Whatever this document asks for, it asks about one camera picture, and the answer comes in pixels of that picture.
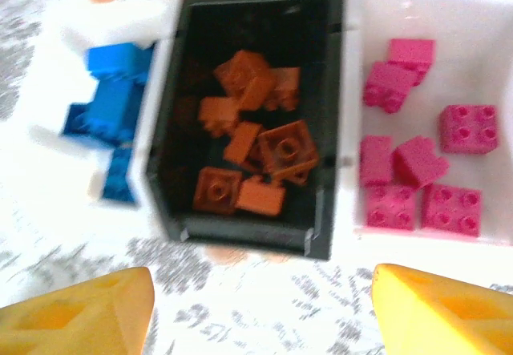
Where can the orange lego brick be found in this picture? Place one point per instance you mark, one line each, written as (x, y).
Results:
(286, 86)
(286, 148)
(260, 197)
(240, 70)
(256, 94)
(218, 114)
(218, 190)
(242, 143)

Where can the pink lego brick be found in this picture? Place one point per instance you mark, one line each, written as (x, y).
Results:
(469, 128)
(414, 54)
(390, 207)
(386, 86)
(451, 210)
(421, 162)
(374, 160)

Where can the white plastic bin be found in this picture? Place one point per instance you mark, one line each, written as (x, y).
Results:
(120, 26)
(461, 22)

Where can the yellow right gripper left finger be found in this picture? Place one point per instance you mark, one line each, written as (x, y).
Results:
(72, 327)

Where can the long blue lego brick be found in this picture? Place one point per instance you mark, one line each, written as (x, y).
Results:
(118, 174)

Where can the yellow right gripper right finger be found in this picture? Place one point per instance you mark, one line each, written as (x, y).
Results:
(441, 319)

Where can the black plastic bin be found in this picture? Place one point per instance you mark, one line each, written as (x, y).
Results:
(248, 239)

